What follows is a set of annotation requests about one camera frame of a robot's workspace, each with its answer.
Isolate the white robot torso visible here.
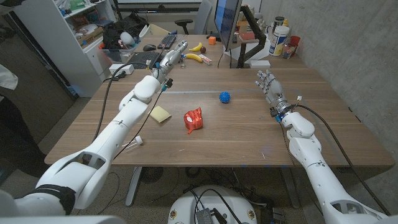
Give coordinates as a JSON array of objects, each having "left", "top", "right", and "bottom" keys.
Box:
[{"left": 167, "top": 185, "right": 258, "bottom": 224}]

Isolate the white wipes canister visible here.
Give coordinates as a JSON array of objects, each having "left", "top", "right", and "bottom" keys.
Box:
[{"left": 269, "top": 25, "right": 290, "bottom": 57}]

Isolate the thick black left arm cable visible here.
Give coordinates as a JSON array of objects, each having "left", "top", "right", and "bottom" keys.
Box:
[{"left": 93, "top": 61, "right": 161, "bottom": 142}]

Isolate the computer monitor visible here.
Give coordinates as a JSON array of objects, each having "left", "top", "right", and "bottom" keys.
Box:
[{"left": 213, "top": 0, "right": 243, "bottom": 52}]

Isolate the person in white shirt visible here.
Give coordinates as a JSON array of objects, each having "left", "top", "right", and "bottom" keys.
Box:
[{"left": 0, "top": 63, "right": 47, "bottom": 178}]

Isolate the large yellow banana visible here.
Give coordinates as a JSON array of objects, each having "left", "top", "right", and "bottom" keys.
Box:
[{"left": 185, "top": 53, "right": 204, "bottom": 63}]

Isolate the red crumpled foil bag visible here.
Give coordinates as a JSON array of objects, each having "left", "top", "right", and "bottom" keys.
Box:
[{"left": 183, "top": 107, "right": 204, "bottom": 135}]

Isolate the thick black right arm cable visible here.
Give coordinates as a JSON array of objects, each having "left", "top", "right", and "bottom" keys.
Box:
[{"left": 293, "top": 104, "right": 390, "bottom": 216}]

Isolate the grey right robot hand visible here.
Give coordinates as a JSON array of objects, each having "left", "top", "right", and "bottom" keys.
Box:
[{"left": 254, "top": 70, "right": 294, "bottom": 118}]

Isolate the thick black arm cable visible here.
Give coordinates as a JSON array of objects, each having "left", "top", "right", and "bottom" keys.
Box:
[
  {"left": 293, "top": 104, "right": 390, "bottom": 216},
  {"left": 93, "top": 61, "right": 161, "bottom": 142}
]

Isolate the grey office chair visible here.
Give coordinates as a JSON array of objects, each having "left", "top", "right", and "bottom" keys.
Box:
[{"left": 174, "top": 0, "right": 213, "bottom": 35}]

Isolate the black bag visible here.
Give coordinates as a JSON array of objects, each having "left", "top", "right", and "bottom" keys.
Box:
[{"left": 102, "top": 14, "right": 150, "bottom": 50}]

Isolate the round black fan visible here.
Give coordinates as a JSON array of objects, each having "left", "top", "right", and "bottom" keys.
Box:
[{"left": 139, "top": 167, "right": 164, "bottom": 184}]

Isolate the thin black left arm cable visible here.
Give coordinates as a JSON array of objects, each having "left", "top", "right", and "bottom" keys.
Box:
[{"left": 113, "top": 88, "right": 165, "bottom": 160}]

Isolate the clear plastic bin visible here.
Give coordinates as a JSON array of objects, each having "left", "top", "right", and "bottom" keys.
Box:
[{"left": 101, "top": 46, "right": 137, "bottom": 65}]

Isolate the white round object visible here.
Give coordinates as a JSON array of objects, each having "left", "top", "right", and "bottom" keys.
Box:
[{"left": 119, "top": 31, "right": 136, "bottom": 46}]

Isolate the flat white box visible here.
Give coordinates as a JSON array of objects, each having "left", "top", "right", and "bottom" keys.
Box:
[{"left": 249, "top": 59, "right": 272, "bottom": 69}]

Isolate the cardboard box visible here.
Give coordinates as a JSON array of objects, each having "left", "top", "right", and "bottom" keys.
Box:
[{"left": 77, "top": 27, "right": 104, "bottom": 46}]

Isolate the jar with dark lid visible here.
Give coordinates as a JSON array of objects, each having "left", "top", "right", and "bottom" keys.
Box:
[{"left": 272, "top": 16, "right": 285, "bottom": 32}]

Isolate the clear vial white cap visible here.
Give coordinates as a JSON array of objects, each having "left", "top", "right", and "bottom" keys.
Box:
[{"left": 123, "top": 135, "right": 144, "bottom": 153}]

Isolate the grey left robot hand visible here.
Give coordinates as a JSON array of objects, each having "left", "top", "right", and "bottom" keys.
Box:
[{"left": 151, "top": 39, "right": 189, "bottom": 83}]

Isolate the white shelf cabinet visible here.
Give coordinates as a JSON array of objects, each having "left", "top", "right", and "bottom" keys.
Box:
[{"left": 6, "top": 0, "right": 118, "bottom": 97}]

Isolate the clear glass cup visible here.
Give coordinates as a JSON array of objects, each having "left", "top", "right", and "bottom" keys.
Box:
[{"left": 282, "top": 42, "right": 295, "bottom": 60}]

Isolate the red cup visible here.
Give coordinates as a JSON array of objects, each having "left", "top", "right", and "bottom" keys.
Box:
[{"left": 289, "top": 35, "right": 301, "bottom": 55}]

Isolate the black keyboard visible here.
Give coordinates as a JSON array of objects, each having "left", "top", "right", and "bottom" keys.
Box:
[
  {"left": 126, "top": 51, "right": 161, "bottom": 70},
  {"left": 157, "top": 33, "right": 178, "bottom": 50}
]

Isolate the white power strip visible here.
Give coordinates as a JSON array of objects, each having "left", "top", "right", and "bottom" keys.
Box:
[{"left": 108, "top": 63, "right": 135, "bottom": 76}]

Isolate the grey table leg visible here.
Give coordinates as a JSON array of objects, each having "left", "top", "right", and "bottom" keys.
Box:
[
  {"left": 279, "top": 167, "right": 301, "bottom": 209},
  {"left": 125, "top": 167, "right": 143, "bottom": 208}
]

